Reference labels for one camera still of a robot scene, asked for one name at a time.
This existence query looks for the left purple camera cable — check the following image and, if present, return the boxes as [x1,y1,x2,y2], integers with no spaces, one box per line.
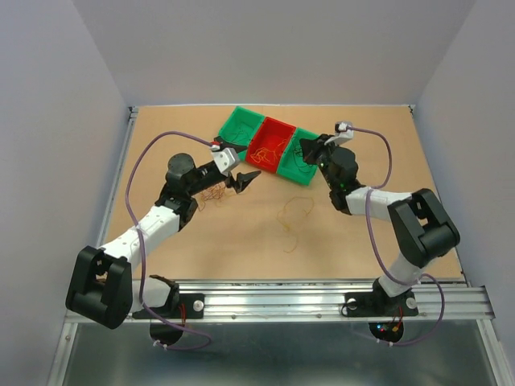
[125,131,213,351]

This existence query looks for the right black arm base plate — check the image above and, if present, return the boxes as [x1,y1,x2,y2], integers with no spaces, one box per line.
[340,290,418,318]

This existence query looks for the purple camera cable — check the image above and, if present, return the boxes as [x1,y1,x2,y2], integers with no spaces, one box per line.
[125,131,213,351]
[340,124,446,349]

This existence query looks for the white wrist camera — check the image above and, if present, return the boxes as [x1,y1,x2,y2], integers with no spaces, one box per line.
[324,121,354,146]
[210,138,240,176]

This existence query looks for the left green plastic bin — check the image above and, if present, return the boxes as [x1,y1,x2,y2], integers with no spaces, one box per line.
[218,106,265,147]

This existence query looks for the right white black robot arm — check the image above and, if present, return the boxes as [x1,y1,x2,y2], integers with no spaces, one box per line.
[299,134,460,318]

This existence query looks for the dark wires in left bin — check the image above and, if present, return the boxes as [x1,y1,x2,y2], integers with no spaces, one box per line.
[229,122,254,156]

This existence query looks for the orange wire bundle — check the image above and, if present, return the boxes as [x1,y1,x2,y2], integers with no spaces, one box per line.
[195,183,237,212]

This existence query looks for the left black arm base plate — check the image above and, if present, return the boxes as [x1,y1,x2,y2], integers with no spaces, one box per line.
[151,293,205,321]

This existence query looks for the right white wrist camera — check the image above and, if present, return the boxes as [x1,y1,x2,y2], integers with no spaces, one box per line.
[324,121,354,146]

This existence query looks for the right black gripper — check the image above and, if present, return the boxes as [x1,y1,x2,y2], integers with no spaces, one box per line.
[299,133,340,190]

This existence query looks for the green plastic bin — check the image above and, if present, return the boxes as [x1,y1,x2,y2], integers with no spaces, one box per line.
[276,128,319,186]
[218,106,265,147]

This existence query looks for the dark wires in right bin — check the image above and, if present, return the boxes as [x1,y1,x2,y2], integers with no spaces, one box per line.
[290,138,317,168]

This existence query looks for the aluminium mounting rail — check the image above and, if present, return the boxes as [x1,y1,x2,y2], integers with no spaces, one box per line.
[178,280,495,324]

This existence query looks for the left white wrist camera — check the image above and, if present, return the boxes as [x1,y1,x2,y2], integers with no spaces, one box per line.
[210,138,240,176]

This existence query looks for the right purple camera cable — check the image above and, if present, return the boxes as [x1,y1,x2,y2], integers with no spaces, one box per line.
[340,124,446,349]

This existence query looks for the dark wires in bin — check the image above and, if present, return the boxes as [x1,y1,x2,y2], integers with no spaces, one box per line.
[290,138,317,168]
[229,122,254,156]

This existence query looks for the right green plastic bin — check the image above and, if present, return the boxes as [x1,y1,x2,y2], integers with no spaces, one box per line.
[276,128,319,186]

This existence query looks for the red plastic bin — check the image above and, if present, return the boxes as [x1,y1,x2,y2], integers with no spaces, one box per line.
[245,117,296,174]

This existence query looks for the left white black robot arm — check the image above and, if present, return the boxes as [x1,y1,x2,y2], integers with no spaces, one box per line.
[65,148,260,329]

